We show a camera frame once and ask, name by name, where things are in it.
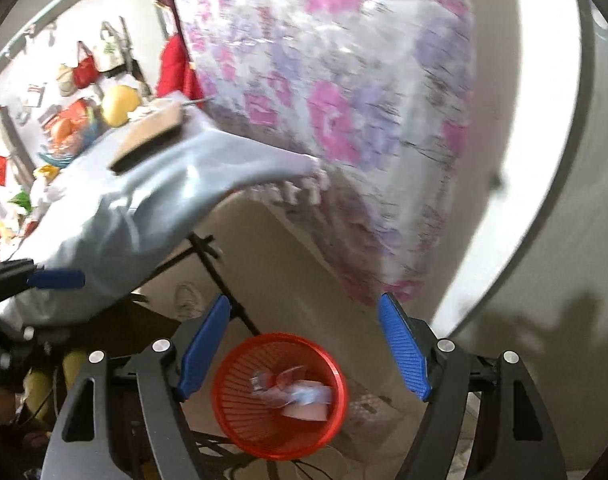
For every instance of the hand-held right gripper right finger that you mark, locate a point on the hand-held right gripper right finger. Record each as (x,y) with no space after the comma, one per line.
(404,350)

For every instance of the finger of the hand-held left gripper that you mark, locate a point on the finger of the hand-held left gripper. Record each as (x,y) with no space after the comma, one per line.
(54,279)
(29,342)

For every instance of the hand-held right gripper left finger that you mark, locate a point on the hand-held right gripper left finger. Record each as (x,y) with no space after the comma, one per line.
(204,350)

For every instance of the red plastic mesh basket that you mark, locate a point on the red plastic mesh basket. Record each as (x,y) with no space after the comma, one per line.
(234,410)

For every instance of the white sneaker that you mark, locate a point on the white sneaker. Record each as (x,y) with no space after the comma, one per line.
(186,300)

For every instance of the clear plastic wrapper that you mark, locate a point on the clear plastic wrapper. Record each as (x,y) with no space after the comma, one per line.
(271,385)

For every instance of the green plastic wrapper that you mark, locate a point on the green plastic wrapper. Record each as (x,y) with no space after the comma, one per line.
(20,200)

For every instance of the yellow plastic wrapper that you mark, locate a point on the yellow plastic wrapper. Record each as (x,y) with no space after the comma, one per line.
(46,172)

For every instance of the pink white paper wrapper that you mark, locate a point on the pink white paper wrapper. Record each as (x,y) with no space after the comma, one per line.
(309,405)

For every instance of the feather print tablecloth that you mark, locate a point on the feather print tablecloth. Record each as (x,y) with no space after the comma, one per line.
(159,185)

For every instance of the orange fruit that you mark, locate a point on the orange fruit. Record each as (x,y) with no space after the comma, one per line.
(64,131)

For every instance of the blue glass fruit bowl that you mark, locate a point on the blue glass fruit bowl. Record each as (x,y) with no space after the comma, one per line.
(84,132)

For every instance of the brown wooden board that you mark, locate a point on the brown wooden board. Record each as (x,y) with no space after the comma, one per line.
(144,140)

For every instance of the yellow apple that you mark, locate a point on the yellow apple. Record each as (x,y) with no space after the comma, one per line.
(120,106)

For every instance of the beige hanging bag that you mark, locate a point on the beige hanging bag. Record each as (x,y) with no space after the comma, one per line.
(66,82)

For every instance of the red hanging bag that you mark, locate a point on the red hanging bag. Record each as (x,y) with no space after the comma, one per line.
(86,71)

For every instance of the white tote bag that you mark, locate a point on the white tote bag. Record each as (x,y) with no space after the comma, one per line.
(108,55)

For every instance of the red cushion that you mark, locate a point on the red cushion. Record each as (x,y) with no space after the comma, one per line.
(176,70)

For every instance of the floral plastic sheet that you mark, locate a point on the floral plastic sheet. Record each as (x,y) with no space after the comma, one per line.
(334,85)

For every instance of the black metal table frame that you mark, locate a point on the black metal table frame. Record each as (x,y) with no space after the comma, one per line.
(219,280)

